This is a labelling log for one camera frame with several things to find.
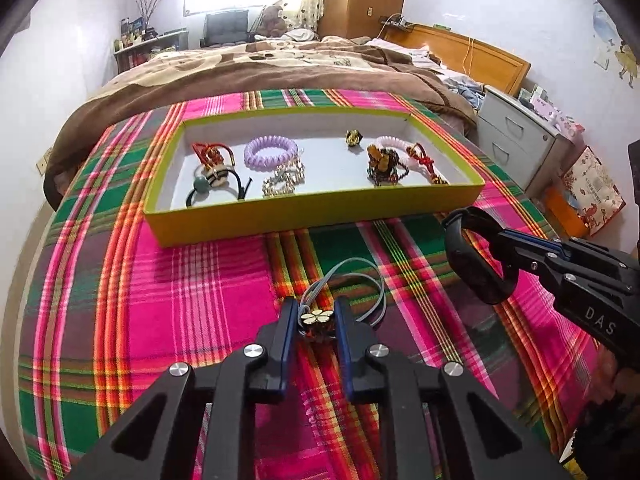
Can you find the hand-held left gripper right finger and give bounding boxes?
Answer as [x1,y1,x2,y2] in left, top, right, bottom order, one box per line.
[334,297,571,480]

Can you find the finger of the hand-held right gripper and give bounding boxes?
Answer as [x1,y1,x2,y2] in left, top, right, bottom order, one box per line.
[494,228,567,257]
[499,251,557,284]

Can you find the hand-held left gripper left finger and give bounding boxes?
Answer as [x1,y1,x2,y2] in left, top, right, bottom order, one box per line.
[65,297,300,480]

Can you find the grey hair tie flower charm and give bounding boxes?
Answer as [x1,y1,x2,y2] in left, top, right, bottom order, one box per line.
[298,257,386,343]

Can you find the black bangle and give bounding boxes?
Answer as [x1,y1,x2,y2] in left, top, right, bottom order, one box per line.
[442,206,518,305]

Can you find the yellow-green cardboard box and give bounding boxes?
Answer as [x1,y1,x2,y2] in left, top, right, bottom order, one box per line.
[144,105,486,248]

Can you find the red cord charm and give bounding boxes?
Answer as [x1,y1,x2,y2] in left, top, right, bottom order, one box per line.
[406,142,446,186]

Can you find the gold chain bracelet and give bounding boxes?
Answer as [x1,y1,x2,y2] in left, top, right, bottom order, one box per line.
[261,156,307,198]

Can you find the amber bead bracelet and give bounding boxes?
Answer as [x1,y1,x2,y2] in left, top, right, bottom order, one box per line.
[366,143,403,187]

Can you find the black hair tie green bead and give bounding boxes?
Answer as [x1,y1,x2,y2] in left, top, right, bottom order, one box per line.
[186,162,255,209]

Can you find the purple spiral hair tie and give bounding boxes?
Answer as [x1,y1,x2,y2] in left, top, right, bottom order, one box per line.
[244,135,299,170]

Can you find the person's right forearm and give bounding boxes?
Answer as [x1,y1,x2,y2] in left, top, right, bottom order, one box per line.
[562,402,640,480]

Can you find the person's right hand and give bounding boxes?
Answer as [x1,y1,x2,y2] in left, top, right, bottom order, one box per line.
[592,352,640,412]

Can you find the orange box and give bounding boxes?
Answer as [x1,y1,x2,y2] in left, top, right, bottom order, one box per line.
[542,185,591,238]

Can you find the red white gift bag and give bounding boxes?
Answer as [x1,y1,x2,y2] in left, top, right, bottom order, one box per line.
[560,145,627,238]

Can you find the grey drawer cabinet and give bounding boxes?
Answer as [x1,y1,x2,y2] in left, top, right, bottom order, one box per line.
[477,85,573,191]

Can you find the pink boxes on cabinet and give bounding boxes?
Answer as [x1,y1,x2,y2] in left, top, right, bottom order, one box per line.
[517,85,586,146]

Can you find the pink green plaid bedsheet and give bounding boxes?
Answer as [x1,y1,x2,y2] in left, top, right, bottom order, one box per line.
[17,87,601,480]

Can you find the pile of clothes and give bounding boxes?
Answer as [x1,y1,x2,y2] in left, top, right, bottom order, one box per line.
[410,45,488,111]

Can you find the wooden headboard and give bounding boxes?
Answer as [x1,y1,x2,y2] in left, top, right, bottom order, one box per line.
[382,22,532,96]

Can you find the brown patterned blanket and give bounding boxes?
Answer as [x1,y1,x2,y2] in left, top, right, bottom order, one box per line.
[42,35,478,211]

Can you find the white pillow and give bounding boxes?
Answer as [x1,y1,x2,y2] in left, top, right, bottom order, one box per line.
[280,27,321,43]

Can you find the brown teddy bear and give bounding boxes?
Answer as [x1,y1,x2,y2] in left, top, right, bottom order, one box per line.
[261,5,288,38]

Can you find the black chair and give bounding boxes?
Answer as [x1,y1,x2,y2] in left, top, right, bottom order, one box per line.
[200,10,251,48]

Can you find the white shelf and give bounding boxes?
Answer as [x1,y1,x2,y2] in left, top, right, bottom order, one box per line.
[112,29,190,73]

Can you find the row of bottles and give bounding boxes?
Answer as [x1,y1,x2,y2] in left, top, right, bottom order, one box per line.
[119,16,161,51]

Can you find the dry branches in vase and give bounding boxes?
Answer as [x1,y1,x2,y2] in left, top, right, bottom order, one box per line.
[132,0,171,31]

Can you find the red braided hair tie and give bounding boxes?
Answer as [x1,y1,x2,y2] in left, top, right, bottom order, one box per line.
[191,141,236,168]

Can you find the wall stickers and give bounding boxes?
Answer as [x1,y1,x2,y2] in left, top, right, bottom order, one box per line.
[592,0,640,81]

